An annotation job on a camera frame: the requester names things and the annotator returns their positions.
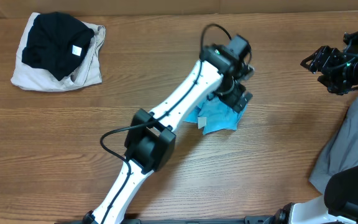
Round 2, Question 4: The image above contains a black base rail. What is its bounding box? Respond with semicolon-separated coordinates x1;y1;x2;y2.
54;214;331;224

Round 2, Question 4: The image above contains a beige folded garment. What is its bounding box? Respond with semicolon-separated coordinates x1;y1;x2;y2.
11;12;106;92

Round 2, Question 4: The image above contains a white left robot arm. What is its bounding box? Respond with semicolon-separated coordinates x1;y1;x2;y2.
82;35;254;224

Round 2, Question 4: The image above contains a black folded garment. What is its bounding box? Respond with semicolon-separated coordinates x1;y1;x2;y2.
22;12;94;81

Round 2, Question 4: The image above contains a grey garment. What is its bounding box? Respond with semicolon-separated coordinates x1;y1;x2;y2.
309;97;358;194

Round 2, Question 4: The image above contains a light blue t-shirt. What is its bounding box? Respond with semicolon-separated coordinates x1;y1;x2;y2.
185;96;247;135

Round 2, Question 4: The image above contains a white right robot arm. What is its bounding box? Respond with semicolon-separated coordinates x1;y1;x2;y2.
244;31;358;223

